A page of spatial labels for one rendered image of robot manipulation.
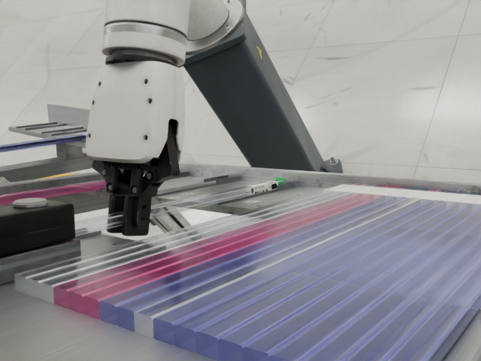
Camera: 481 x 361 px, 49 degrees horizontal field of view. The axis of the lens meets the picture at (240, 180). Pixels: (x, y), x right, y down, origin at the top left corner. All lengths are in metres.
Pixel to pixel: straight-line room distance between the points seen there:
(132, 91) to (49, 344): 0.30
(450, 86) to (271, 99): 0.77
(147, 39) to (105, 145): 0.11
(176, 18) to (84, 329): 0.33
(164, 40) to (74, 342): 0.32
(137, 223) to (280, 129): 0.92
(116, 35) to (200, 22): 0.72
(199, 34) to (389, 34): 1.12
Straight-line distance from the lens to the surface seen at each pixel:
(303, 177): 0.79
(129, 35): 0.53
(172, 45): 0.53
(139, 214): 0.53
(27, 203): 0.41
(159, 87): 0.51
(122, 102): 0.53
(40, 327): 0.31
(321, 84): 2.12
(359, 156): 1.79
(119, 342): 0.28
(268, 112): 1.37
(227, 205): 0.64
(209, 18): 1.25
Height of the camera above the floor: 1.29
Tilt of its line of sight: 42 degrees down
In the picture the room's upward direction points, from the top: 36 degrees counter-clockwise
